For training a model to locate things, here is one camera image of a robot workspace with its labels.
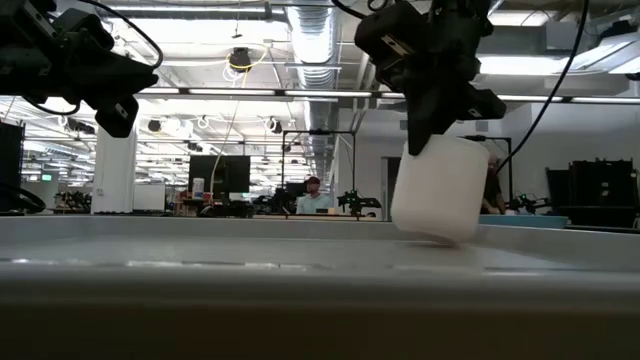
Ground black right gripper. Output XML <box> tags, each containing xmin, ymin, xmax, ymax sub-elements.
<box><xmin>354</xmin><ymin>0</ymin><xmax>494</xmax><ymax>156</ymax></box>

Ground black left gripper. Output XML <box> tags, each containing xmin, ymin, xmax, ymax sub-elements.
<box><xmin>0</xmin><ymin>0</ymin><xmax>160</xmax><ymax>109</ymax></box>

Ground white ceramic mug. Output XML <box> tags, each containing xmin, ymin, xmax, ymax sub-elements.
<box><xmin>390</xmin><ymin>133</ymin><xmax>491</xmax><ymax>246</ymax></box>

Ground blue plate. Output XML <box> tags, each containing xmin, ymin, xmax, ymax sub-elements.
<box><xmin>478</xmin><ymin>214</ymin><xmax>570</xmax><ymax>230</ymax></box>

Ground grey plastic tray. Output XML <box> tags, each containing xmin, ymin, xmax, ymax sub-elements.
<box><xmin>0</xmin><ymin>214</ymin><xmax>640</xmax><ymax>310</ymax></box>

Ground grey door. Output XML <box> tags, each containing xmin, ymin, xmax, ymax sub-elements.
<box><xmin>380</xmin><ymin>156</ymin><xmax>402</xmax><ymax>221</ymax></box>

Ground white pillar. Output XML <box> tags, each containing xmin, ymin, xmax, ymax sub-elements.
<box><xmin>91</xmin><ymin>124</ymin><xmax>139</xmax><ymax>214</ymax></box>

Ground person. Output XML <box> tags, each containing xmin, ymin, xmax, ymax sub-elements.
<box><xmin>480</xmin><ymin>152</ymin><xmax>507</xmax><ymax>215</ymax></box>
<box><xmin>296</xmin><ymin>175</ymin><xmax>335</xmax><ymax>215</ymax></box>

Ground black ceiling-hung device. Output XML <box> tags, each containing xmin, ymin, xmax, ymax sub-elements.
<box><xmin>228</xmin><ymin>47</ymin><xmax>253</xmax><ymax>74</ymax></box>

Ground white board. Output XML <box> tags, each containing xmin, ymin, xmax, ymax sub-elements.
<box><xmin>132</xmin><ymin>183</ymin><xmax>167</xmax><ymax>212</ymax></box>

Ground black computer monitor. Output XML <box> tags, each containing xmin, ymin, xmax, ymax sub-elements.
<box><xmin>188</xmin><ymin>155</ymin><xmax>251</xmax><ymax>217</ymax></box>

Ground black cabinet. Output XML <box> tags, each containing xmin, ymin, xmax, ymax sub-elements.
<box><xmin>0</xmin><ymin>122</ymin><xmax>26</xmax><ymax>212</ymax></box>

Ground long ceiling light strip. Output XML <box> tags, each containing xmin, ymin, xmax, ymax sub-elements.
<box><xmin>134</xmin><ymin>86</ymin><xmax>640</xmax><ymax>105</ymax></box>

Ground black storage crates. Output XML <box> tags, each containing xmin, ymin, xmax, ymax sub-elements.
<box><xmin>545</xmin><ymin>158</ymin><xmax>640</xmax><ymax>229</ymax></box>

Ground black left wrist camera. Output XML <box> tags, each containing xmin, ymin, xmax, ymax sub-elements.
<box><xmin>94</xmin><ymin>94</ymin><xmax>140</xmax><ymax>139</ymax></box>

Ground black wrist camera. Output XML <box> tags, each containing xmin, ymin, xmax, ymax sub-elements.
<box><xmin>455</xmin><ymin>88</ymin><xmax>508</xmax><ymax>122</ymax></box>
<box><xmin>94</xmin><ymin>94</ymin><xmax>140</xmax><ymax>139</ymax></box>

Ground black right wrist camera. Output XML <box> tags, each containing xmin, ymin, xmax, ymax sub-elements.
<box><xmin>455</xmin><ymin>88</ymin><xmax>508</xmax><ymax>122</ymax></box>

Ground black metal frame stand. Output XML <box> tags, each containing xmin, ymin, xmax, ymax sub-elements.
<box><xmin>462</xmin><ymin>134</ymin><xmax>514</xmax><ymax>201</ymax></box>
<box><xmin>281</xmin><ymin>129</ymin><xmax>357</xmax><ymax>219</ymax></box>

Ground yellow ceiling cable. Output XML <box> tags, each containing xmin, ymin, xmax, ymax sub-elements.
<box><xmin>223</xmin><ymin>42</ymin><xmax>271</xmax><ymax>90</ymax></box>

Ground silver ceiling air duct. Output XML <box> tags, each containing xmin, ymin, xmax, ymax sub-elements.
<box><xmin>285</xmin><ymin>0</ymin><xmax>344</xmax><ymax>169</ymax></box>

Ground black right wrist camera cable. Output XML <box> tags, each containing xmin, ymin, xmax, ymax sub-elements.
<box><xmin>494</xmin><ymin>0</ymin><xmax>591</xmax><ymax>176</ymax></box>

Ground black looped cable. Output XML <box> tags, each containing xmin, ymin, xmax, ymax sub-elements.
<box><xmin>0</xmin><ymin>182</ymin><xmax>48</xmax><ymax>215</ymax></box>

